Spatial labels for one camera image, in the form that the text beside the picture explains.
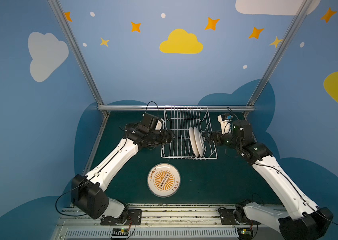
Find rear aluminium frame rail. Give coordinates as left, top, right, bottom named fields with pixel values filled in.
left=98, top=105, right=255, bottom=112

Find small circuit board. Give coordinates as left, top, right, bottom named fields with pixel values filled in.
left=237, top=228, right=253, bottom=240
left=110, top=228, right=130, bottom=240

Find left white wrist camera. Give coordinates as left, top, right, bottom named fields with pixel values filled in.
left=155, top=119, right=165, bottom=131

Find left small circuit board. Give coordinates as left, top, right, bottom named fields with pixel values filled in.
left=110, top=228, right=130, bottom=240

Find right aluminium frame post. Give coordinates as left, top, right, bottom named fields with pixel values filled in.
left=246, top=0, right=313, bottom=109

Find white wire dish rack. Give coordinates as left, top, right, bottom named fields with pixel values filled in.
left=161, top=110, right=217, bottom=160

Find aluminium frame post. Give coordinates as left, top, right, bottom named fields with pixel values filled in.
left=48, top=0, right=104, bottom=105
left=246, top=0, right=313, bottom=109

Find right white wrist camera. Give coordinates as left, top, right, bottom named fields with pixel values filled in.
left=217, top=114, right=232, bottom=135

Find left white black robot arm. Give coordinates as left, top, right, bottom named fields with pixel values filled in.
left=71, top=114, right=174, bottom=221

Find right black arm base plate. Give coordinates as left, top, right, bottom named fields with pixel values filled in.
left=217, top=207, right=260, bottom=225

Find front aluminium rail bed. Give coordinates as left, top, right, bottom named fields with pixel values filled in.
left=51, top=204, right=283, bottom=240

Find white round plate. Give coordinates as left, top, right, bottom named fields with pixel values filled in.
left=147, top=164, right=181, bottom=198
left=193, top=127, right=204, bottom=157
left=189, top=127, right=199, bottom=157

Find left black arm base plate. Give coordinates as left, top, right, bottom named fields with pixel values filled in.
left=100, top=210, right=142, bottom=226

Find left aluminium frame post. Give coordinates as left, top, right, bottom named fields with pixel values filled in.
left=48, top=0, right=104, bottom=105

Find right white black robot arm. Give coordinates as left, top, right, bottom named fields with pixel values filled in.
left=204, top=120, right=333, bottom=240

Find right small circuit board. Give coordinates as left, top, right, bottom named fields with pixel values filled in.
left=237, top=228, right=253, bottom=240

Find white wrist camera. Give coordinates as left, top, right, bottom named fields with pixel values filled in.
left=155, top=119, right=165, bottom=131
left=217, top=114, right=232, bottom=135

